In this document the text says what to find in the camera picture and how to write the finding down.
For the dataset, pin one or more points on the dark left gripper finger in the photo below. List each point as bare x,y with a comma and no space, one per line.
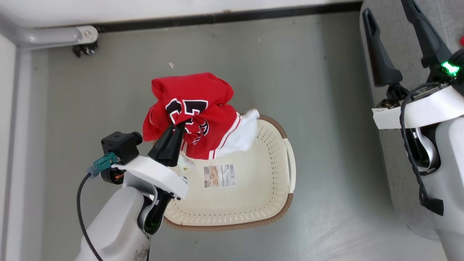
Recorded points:
161,146
174,148

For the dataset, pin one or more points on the black baseboard strip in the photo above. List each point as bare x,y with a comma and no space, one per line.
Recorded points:
235,16

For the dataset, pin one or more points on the grey fabric sofa seat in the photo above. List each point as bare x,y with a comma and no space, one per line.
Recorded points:
391,163

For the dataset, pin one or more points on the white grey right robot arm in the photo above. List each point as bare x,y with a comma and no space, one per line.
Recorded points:
449,181

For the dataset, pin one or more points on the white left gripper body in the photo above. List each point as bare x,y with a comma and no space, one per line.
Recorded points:
156,175

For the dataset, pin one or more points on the black furniture caster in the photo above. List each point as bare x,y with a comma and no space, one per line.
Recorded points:
85,49

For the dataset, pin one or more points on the white furniture panel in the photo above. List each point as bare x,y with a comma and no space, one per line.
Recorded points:
14,145

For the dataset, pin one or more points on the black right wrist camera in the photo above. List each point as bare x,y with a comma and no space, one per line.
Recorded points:
459,72

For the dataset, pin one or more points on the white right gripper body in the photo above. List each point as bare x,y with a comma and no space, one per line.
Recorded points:
427,108

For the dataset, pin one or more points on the printed barcode label sticker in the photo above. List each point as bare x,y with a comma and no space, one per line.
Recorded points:
219,175

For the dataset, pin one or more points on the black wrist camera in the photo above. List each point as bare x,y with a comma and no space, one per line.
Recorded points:
119,145
459,72

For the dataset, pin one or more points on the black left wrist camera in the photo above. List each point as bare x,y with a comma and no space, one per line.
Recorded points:
119,145

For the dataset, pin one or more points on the grey metal furniture leg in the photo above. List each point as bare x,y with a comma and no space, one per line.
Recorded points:
54,35

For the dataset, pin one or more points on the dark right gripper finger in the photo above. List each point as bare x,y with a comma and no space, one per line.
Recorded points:
380,58
429,40

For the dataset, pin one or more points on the white perforated laundry basket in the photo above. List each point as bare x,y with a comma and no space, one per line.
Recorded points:
253,195

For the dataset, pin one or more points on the red basketball jersey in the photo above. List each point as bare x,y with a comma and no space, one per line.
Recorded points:
203,98

